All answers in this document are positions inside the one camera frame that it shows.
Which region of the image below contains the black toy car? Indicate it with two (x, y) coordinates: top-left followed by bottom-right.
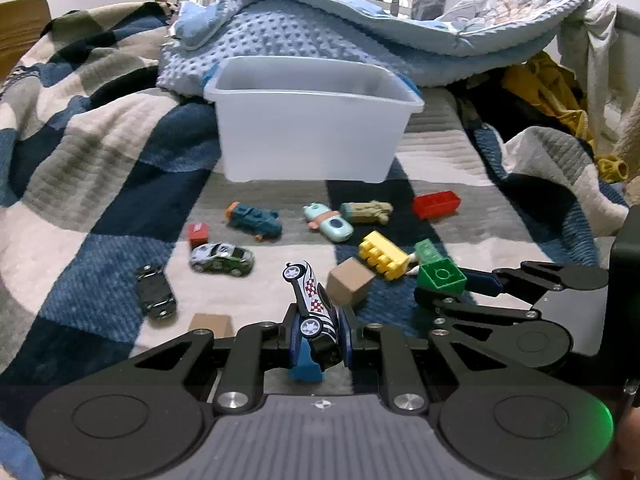
(135, 262), (178, 321)

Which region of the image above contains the red building brick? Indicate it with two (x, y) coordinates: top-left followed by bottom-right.
(412, 190), (462, 221)

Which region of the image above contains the dark teal toy car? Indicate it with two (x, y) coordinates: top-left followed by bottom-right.
(225, 201), (283, 241)

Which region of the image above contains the yellow garment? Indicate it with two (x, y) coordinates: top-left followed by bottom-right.
(502, 52), (598, 153)

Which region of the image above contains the white plastic container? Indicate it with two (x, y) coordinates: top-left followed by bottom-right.
(204, 56), (426, 184)

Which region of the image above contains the silver green toy car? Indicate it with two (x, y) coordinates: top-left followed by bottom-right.
(189, 242), (256, 277)

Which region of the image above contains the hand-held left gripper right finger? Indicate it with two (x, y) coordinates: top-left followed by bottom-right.
(339, 305), (511, 413)

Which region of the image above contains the yellow building brick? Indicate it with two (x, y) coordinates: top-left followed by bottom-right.
(358, 230), (411, 280)

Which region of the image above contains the blue dotted blanket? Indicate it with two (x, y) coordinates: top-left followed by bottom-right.
(156, 0), (558, 98)

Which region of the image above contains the small red block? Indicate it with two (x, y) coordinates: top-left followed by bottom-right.
(186, 222), (210, 250)

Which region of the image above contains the wooden furniture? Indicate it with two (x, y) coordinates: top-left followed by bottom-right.
(0, 0), (53, 81)

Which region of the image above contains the blue toy block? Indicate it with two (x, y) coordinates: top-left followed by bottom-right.
(287, 332), (326, 383)

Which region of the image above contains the light green building brick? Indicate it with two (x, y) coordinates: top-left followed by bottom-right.
(414, 239), (443, 266)

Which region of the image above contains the light wooden block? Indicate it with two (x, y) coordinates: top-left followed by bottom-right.
(189, 312), (235, 338)

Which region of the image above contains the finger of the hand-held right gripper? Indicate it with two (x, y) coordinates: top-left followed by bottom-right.
(414, 287), (543, 361)
(462, 260), (563, 311)

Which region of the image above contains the cream blanket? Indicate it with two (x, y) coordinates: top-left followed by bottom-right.
(557, 0), (640, 171)

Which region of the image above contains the brown wooden cube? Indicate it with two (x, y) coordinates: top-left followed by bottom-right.
(326, 257), (377, 308)

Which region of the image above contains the white checkered toy race car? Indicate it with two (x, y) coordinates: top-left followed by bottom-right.
(281, 260), (341, 358)

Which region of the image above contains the light blue toy car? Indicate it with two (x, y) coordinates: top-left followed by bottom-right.
(301, 202), (354, 243)

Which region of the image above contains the light blue printed quilt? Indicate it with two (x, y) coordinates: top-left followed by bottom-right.
(227, 0), (593, 58)

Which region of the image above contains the dark cloth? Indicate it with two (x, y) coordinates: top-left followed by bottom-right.
(450, 65), (596, 161)

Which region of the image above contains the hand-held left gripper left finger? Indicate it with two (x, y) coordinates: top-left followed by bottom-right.
(127, 305), (303, 413)

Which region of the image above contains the blue white plaid blanket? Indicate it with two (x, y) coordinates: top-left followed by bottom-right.
(0, 0), (631, 480)

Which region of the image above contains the dark green building brick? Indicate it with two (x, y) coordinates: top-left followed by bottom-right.
(417, 257), (468, 293)

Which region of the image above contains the olive beige toy car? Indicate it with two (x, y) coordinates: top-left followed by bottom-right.
(339, 200), (394, 226)

